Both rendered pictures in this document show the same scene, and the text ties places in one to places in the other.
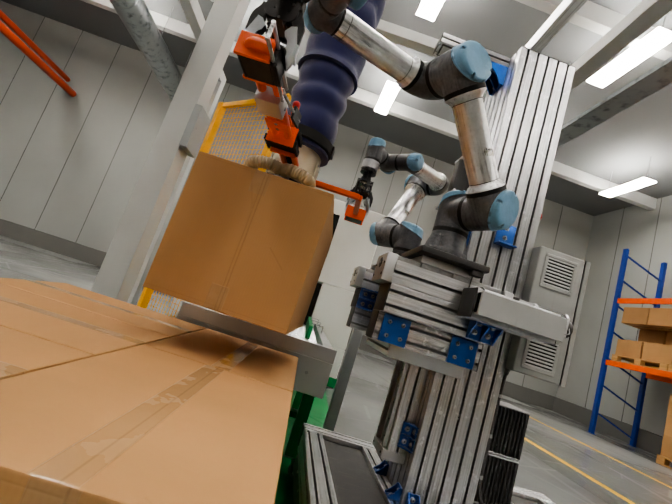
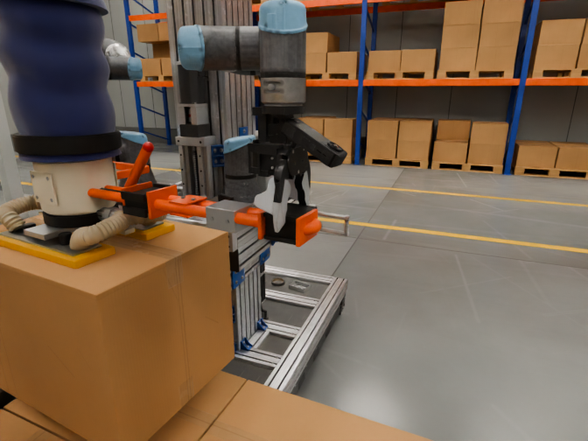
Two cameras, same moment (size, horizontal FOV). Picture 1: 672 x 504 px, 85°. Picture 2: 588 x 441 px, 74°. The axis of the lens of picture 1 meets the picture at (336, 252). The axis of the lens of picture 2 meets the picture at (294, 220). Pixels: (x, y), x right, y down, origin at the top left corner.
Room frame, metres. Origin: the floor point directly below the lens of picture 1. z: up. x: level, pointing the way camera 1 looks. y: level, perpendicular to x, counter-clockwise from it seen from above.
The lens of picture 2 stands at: (0.38, 0.87, 1.43)
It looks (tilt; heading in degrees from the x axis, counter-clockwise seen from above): 18 degrees down; 296
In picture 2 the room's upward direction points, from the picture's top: straight up
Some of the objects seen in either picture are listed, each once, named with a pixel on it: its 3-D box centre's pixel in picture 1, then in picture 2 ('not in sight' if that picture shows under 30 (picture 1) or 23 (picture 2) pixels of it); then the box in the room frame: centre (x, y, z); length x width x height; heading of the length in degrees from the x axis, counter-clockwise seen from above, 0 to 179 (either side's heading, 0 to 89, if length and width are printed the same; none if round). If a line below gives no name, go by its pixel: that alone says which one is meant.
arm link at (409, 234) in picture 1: (408, 237); (131, 147); (1.69, -0.30, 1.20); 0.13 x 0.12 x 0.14; 51
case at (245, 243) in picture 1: (261, 255); (99, 304); (1.28, 0.24, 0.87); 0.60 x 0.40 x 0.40; 178
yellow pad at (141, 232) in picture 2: not in sight; (115, 217); (1.28, 0.15, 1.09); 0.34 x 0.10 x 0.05; 178
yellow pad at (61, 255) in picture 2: not in sight; (48, 238); (1.29, 0.34, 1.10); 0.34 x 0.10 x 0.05; 178
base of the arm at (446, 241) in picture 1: (446, 245); (241, 185); (1.19, -0.35, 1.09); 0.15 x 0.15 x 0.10
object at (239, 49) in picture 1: (259, 60); (288, 224); (0.69, 0.27, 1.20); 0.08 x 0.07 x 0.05; 178
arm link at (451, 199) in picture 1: (456, 213); (241, 154); (1.18, -0.35, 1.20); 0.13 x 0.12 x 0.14; 29
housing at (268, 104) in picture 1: (271, 101); (229, 215); (0.82, 0.26, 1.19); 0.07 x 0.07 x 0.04; 88
